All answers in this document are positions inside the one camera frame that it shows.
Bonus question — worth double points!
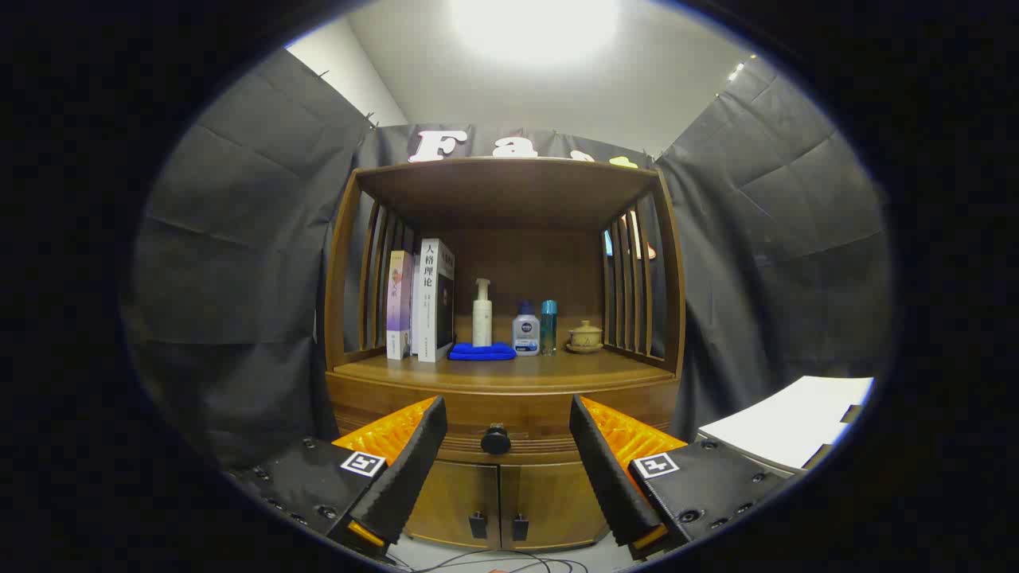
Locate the black backdrop cloth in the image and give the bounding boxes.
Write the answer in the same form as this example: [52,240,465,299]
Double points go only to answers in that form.
[119,48,892,470]

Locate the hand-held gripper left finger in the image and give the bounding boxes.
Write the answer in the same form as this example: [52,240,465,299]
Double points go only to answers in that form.
[231,396,448,558]

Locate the brown wooden drawer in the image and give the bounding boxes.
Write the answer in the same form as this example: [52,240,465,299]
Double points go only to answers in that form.
[328,382,681,466]

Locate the white board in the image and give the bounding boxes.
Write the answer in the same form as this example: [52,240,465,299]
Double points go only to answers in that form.
[697,376,875,477]

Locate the thick white book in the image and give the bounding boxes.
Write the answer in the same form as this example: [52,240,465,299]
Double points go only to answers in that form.
[412,237,456,364]

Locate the blue folded cloth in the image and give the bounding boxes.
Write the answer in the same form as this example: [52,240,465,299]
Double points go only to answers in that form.
[447,341,517,362]

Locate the white pump bottle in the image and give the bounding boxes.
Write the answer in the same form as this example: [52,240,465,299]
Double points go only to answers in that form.
[472,278,494,349]

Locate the wooden cabinet door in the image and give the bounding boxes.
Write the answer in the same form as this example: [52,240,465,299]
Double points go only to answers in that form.
[404,460,501,550]
[500,462,610,552]

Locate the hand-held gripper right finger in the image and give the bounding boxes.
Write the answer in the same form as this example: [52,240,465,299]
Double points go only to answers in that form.
[568,394,805,560]

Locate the brown wooden countertop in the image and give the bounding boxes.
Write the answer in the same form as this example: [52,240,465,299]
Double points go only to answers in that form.
[333,348,676,392]

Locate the black floor cables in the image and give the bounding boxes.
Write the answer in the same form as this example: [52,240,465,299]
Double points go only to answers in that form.
[390,548,590,573]

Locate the brown wooden cabinet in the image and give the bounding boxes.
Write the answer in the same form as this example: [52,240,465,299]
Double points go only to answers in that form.
[322,157,688,552]

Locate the white bottle with blue cap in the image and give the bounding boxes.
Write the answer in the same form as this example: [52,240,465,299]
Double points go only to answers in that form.
[513,301,541,357]

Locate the beige lidded teacup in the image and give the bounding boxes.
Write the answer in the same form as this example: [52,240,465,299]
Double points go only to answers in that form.
[565,320,604,354]

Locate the purple book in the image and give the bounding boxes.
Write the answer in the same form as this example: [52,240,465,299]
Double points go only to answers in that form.
[386,250,415,361]

